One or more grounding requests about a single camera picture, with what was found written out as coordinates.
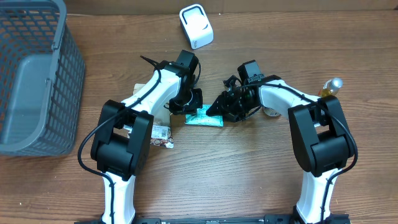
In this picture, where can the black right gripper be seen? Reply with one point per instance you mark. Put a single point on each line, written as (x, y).
(229, 111)

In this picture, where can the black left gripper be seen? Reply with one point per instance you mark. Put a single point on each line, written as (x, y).
(196, 102)

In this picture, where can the teal wet wipes pack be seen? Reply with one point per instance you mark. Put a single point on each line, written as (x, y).
(202, 119)

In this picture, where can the brown nut snack bag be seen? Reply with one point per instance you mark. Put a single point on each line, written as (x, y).
(161, 130)

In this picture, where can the green lid white jar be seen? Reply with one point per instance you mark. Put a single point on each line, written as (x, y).
(270, 112)

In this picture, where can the yellow dish soap bottle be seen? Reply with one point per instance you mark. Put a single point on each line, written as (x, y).
(331, 87)

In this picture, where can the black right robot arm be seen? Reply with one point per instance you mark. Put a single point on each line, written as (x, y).
(323, 145)

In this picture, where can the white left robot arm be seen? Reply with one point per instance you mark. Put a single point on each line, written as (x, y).
(122, 139)

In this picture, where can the white barcode scanner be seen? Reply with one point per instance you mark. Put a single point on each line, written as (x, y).
(196, 26)

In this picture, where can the grey plastic mesh basket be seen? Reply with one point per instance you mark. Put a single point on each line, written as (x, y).
(42, 76)

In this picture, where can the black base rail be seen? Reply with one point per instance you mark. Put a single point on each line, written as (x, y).
(267, 219)

